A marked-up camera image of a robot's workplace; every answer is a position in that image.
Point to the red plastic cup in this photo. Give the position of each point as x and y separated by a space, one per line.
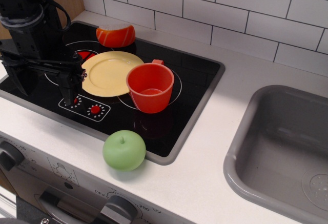
150 86

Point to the salmon sushi toy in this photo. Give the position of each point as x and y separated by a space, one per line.
116 36

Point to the yellow plastic plate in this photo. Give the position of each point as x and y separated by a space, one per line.
107 73

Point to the grey left oven knob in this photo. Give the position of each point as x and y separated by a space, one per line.
10 156

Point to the grey toy sink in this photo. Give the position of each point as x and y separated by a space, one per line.
278 157

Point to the grey oven knob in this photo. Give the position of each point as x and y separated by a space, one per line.
118 210
10 156

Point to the grey middle oven knob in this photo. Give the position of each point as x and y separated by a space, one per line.
118 210

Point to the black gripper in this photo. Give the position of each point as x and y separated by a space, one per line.
42 40

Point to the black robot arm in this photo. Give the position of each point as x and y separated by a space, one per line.
10 56

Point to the grey oven door handle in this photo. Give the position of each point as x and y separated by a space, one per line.
68 209

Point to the green toy apple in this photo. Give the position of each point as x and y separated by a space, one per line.
124 150

